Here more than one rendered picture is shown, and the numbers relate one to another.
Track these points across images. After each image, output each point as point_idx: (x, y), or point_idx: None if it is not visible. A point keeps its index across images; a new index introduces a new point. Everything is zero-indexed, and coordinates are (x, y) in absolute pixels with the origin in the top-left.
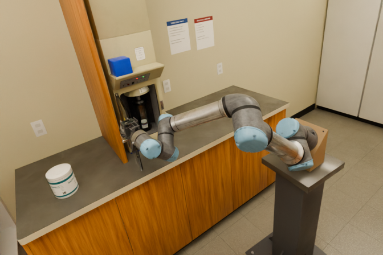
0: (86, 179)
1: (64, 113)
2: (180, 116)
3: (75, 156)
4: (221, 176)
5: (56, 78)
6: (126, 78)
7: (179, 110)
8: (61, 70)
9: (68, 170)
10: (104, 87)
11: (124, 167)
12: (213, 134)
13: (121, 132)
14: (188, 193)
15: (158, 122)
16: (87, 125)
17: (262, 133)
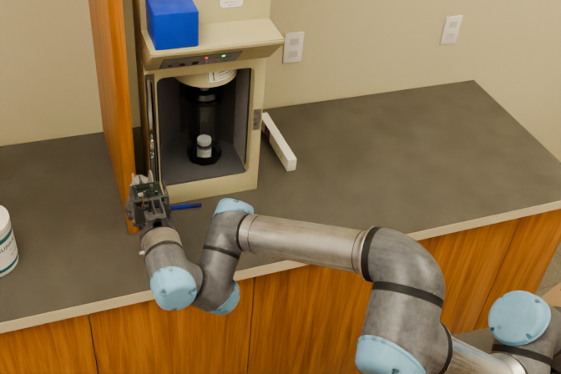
0: (38, 245)
1: (26, 63)
2: (265, 228)
3: (30, 171)
4: (351, 316)
5: None
6: (178, 56)
7: (306, 116)
8: None
9: (1, 227)
10: (119, 68)
11: (128, 243)
12: (360, 224)
13: (128, 204)
14: (260, 334)
15: (213, 214)
16: (73, 100)
17: (417, 368)
